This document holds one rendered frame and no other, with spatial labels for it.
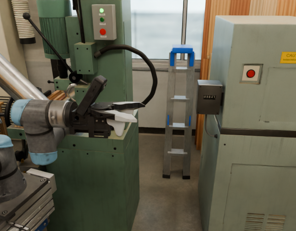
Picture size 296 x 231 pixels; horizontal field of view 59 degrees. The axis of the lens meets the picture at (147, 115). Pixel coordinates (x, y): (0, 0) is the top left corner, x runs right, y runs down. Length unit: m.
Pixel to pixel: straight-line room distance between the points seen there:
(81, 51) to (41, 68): 1.90
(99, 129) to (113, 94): 0.79
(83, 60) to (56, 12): 0.30
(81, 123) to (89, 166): 0.90
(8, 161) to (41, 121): 0.37
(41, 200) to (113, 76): 0.70
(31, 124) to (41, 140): 0.05
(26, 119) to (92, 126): 0.18
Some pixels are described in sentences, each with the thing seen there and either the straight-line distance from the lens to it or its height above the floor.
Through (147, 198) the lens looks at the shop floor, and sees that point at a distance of 2.28.
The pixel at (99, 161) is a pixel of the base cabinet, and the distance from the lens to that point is 1.57.
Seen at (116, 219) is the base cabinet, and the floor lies 0.21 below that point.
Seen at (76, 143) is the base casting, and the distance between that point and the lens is 1.56.
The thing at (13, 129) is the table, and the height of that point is 0.90.
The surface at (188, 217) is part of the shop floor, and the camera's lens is 2.15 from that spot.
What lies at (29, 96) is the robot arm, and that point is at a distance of 0.90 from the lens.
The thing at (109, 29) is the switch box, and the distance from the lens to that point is 1.34.
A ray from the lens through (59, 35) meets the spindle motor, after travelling 1.55.
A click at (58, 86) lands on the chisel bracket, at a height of 1.03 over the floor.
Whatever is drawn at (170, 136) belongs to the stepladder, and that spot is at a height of 0.40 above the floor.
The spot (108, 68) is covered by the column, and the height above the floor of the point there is 1.16.
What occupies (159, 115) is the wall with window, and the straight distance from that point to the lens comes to 3.08.
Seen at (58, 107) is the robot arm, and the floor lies 1.25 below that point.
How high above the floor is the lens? 1.51
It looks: 24 degrees down
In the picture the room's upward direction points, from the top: straight up
